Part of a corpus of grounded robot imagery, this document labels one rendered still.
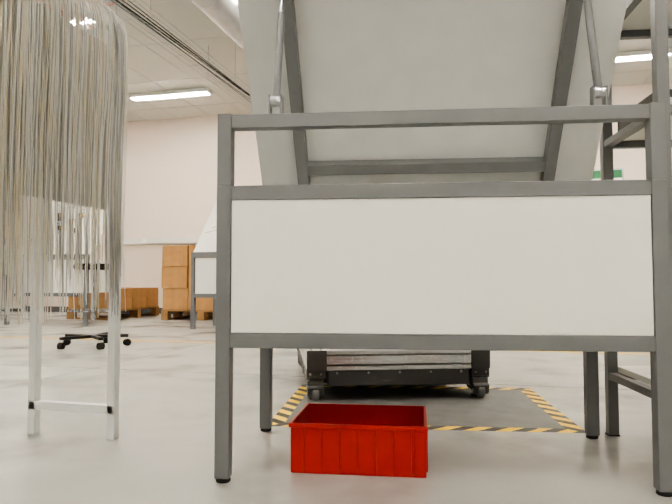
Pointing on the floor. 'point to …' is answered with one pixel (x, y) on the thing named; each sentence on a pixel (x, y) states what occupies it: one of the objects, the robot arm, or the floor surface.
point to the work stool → (89, 334)
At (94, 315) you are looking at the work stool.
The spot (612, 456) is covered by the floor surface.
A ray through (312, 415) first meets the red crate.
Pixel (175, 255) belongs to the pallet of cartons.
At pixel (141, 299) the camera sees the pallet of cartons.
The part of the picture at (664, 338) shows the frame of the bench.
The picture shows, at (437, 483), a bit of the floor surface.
